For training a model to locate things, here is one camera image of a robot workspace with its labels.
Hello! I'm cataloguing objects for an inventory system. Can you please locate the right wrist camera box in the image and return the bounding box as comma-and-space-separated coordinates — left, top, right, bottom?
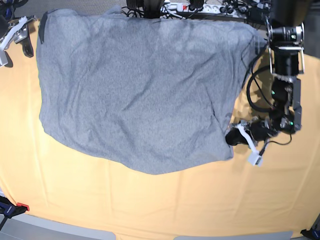
0, 50, 13, 68

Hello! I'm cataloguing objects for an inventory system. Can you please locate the blue clamp with red tip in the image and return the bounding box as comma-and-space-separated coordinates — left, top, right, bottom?
0, 196, 30, 229

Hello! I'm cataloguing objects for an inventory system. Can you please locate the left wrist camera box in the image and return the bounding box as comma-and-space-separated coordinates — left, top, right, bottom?
247, 152, 263, 167

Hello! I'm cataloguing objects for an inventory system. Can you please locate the yellow table cloth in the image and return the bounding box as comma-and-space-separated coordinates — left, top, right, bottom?
0, 18, 320, 240

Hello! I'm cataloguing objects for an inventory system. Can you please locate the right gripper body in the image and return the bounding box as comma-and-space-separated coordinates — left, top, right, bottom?
0, 15, 37, 50

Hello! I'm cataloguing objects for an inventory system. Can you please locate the grey t-shirt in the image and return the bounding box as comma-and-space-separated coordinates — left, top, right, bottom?
36, 6, 266, 175

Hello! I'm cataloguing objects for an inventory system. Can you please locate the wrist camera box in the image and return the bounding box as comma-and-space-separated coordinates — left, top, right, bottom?
0, 50, 13, 68
247, 152, 263, 167

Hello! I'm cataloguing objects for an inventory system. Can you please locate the black robot base post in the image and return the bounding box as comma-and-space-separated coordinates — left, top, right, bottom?
140, 0, 164, 19

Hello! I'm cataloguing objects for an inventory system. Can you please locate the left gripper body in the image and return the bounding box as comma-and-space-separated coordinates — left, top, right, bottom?
236, 117, 279, 152

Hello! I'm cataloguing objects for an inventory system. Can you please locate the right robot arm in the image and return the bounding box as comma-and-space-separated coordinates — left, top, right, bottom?
0, 0, 37, 66

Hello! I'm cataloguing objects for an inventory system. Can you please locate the white power strip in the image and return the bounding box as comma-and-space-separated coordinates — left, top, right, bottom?
160, 1, 249, 19

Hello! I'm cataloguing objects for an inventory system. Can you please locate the tangle of black cables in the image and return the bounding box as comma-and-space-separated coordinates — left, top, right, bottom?
219, 0, 271, 21

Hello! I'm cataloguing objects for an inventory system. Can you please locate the blue clamp right corner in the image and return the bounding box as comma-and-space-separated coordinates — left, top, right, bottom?
300, 228, 320, 240

